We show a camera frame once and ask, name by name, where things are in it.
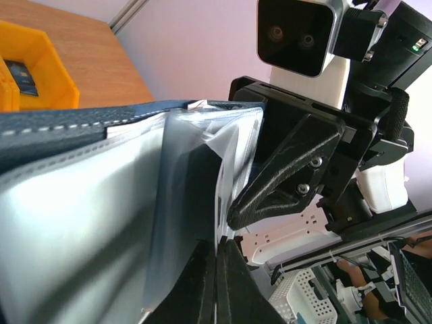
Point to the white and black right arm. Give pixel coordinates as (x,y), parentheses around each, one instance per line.
(388,44)

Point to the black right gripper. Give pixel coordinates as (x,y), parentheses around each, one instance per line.
(304,148)

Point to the white perforated plastic basket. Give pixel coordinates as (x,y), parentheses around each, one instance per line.
(297,299)

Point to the orange bin back right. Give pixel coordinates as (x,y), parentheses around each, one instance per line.
(56,89)

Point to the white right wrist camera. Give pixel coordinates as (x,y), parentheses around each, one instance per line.
(297,39)

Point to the blue credit card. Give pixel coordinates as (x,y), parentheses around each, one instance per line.
(22,78)

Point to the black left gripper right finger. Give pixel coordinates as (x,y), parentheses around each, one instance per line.
(238,299)

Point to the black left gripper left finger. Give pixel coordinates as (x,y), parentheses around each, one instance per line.
(192,299)

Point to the blue card holder wallet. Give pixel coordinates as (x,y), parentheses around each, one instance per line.
(92,199)

